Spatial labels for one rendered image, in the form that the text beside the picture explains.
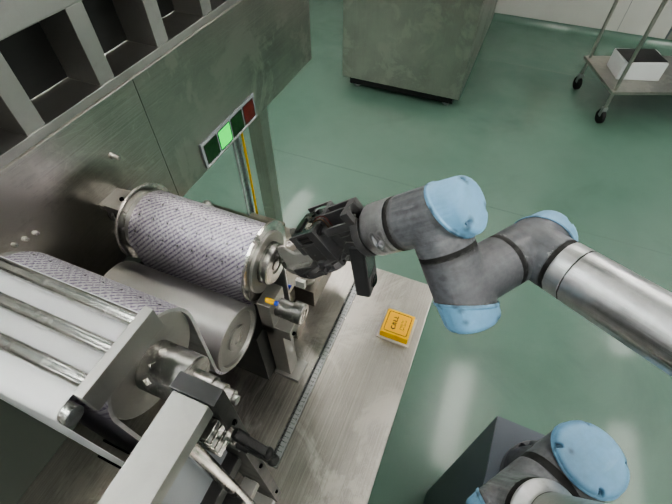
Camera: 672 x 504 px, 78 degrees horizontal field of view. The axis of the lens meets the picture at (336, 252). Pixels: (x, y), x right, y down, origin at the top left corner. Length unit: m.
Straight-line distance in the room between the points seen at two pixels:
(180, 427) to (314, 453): 0.56
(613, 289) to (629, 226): 2.48
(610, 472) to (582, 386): 1.44
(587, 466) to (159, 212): 0.80
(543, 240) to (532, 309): 1.77
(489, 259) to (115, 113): 0.67
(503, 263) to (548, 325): 1.79
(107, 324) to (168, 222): 0.30
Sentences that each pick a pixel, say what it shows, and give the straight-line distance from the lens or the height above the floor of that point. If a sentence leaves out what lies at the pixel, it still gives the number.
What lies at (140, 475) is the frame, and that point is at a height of 1.44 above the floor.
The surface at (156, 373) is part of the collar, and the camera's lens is 0.54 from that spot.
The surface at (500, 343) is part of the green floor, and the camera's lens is 2.19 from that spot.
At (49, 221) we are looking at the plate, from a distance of 0.83.
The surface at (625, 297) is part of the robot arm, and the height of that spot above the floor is 1.44.
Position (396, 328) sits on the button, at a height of 0.92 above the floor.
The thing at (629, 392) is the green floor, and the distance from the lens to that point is 2.34.
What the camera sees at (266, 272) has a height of 1.27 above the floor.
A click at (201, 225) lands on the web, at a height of 1.31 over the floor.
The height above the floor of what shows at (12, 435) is 1.04.
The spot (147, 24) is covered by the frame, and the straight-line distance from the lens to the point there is 0.93.
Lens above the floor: 1.83
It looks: 51 degrees down
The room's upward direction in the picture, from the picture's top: straight up
